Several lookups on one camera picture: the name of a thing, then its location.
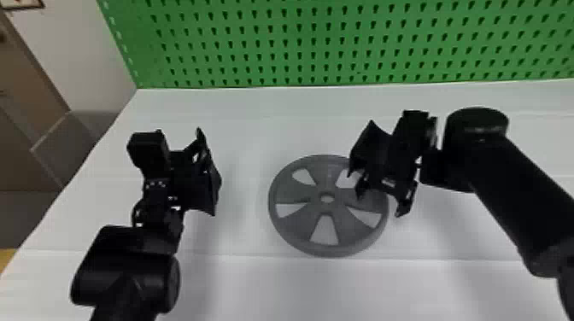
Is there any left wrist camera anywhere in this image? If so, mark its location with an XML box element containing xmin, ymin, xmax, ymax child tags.
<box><xmin>126</xmin><ymin>129</ymin><xmax>173</xmax><ymax>181</ymax></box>

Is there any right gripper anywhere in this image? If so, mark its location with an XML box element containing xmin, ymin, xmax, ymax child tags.
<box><xmin>348</xmin><ymin>119</ymin><xmax>424</xmax><ymax>219</ymax></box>

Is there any grey wheel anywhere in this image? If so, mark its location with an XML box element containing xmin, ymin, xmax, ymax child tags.
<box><xmin>267</xmin><ymin>154</ymin><xmax>390</xmax><ymax>260</ymax></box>

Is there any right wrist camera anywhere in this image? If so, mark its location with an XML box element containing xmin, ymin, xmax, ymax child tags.
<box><xmin>393</xmin><ymin>108</ymin><xmax>440</xmax><ymax>152</ymax></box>

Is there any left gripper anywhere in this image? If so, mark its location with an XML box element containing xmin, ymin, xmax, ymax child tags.
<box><xmin>167</xmin><ymin>126</ymin><xmax>224</xmax><ymax>218</ymax></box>

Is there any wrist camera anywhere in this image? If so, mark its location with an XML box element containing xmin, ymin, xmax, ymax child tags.
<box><xmin>126</xmin><ymin>129</ymin><xmax>173</xmax><ymax>181</ymax></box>
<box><xmin>393</xmin><ymin>108</ymin><xmax>440</xmax><ymax>152</ymax></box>

